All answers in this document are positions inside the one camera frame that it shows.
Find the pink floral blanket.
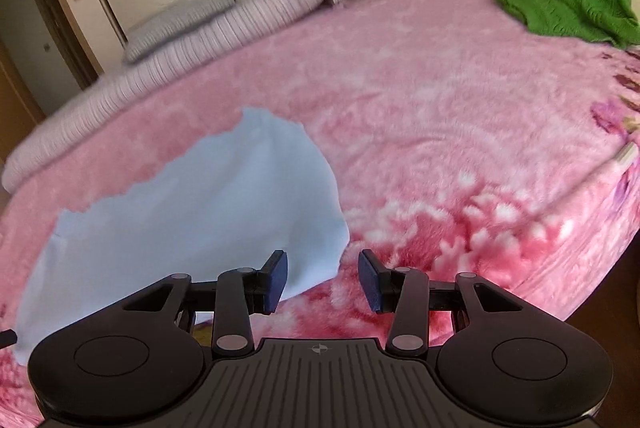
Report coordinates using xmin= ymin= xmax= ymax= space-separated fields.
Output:
xmin=0 ymin=0 xmax=640 ymax=428

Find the grey striped pillow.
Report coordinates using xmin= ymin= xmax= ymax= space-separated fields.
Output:
xmin=122 ymin=0 xmax=237 ymax=63

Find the green knitted sweater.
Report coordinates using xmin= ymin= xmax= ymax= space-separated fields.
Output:
xmin=491 ymin=0 xmax=640 ymax=49

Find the pale ribbed quilt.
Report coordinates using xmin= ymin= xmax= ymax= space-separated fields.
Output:
xmin=2 ymin=0 xmax=443 ymax=193

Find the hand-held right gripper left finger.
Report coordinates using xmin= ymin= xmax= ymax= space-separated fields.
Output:
xmin=122 ymin=250 xmax=289 ymax=359

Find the light blue shirt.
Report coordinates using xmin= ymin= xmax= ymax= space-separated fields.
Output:
xmin=15 ymin=108 xmax=351 ymax=366

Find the wooden door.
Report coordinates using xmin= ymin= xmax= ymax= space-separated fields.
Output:
xmin=0 ymin=52 xmax=47 ymax=143

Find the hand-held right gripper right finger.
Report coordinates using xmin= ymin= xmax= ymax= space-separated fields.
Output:
xmin=357 ymin=250 xmax=521 ymax=357

